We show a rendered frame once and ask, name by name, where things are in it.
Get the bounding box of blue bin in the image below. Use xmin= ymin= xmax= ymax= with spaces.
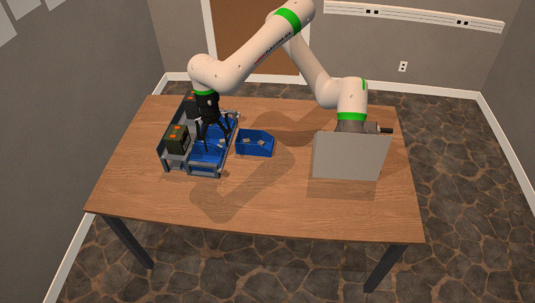
xmin=209 ymin=116 xmax=235 ymax=138
xmin=234 ymin=128 xmax=274 ymax=157
xmin=189 ymin=143 xmax=223 ymax=172
xmin=195 ymin=128 xmax=227 ymax=155

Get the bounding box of grey metal shelf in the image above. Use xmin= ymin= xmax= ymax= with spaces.
xmin=156 ymin=101 xmax=240 ymax=179

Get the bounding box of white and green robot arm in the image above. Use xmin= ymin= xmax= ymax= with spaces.
xmin=187 ymin=0 xmax=393 ymax=134

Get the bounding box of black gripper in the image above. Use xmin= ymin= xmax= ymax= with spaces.
xmin=194 ymin=103 xmax=232 ymax=152

